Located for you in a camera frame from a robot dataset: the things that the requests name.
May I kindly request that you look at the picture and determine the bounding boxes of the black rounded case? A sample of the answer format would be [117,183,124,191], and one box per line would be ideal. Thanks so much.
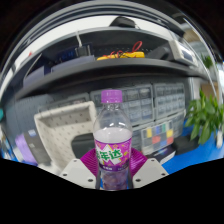
[70,132,96,159]

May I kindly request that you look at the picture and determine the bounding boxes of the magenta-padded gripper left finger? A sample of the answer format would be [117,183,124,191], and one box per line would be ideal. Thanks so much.
[59,147,100,190]

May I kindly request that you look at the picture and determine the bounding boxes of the clear bottle with purple cap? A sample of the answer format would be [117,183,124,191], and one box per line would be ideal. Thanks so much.
[92,89,134,191]

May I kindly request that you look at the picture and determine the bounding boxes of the black box with white label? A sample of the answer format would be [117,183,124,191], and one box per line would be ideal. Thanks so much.
[149,145,178,166]

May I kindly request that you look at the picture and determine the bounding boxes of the grey small-parts drawer cabinet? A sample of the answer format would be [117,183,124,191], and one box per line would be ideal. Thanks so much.
[89,83,155,129]
[153,82,186,119]

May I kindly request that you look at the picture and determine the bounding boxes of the dark grey upright box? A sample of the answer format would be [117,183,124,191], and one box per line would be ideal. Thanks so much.
[24,129,52,164]

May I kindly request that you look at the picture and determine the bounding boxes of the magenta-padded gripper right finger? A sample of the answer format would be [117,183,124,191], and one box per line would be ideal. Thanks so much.
[128,147,169,189]

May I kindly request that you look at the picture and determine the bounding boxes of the black wall shelf unit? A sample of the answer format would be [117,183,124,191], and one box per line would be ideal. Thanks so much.
[6,16,208,101]

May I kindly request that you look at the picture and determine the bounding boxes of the green potted plant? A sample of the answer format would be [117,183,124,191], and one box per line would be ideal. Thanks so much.
[184,89,224,146]

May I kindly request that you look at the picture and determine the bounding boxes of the clear organizer with coloured parts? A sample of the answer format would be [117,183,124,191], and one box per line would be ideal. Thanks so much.
[139,119,176,156]

